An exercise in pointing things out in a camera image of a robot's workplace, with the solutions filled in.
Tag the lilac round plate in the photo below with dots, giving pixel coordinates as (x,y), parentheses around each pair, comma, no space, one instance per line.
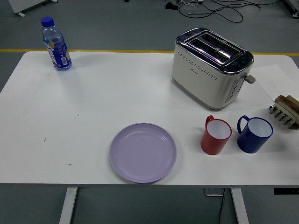
(142,154)

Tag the red mug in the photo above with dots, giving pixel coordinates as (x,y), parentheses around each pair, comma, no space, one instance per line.
(211,144)

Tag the clear bracket under table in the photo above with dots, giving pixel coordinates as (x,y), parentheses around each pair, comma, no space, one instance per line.
(210,192)

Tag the clear bottle with blue cap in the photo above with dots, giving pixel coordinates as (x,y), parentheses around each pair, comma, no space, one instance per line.
(57,51)

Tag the cream and chrome toaster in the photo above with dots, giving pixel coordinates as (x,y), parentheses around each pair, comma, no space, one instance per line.
(198,79)

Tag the silver metal toast rack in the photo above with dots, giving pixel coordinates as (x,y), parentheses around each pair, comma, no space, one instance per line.
(283,116)

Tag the black table control box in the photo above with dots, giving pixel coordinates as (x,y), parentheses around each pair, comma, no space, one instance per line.
(286,191)

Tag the blue mug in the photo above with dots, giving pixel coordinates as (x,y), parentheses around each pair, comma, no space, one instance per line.
(250,142)

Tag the white table leg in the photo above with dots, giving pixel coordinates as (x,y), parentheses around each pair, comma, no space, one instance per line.
(240,207)
(67,205)

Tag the yellow floor tape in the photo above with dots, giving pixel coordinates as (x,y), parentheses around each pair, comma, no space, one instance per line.
(23,50)

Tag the slice of toast bread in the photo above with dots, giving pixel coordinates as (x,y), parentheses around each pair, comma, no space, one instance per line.
(283,99)

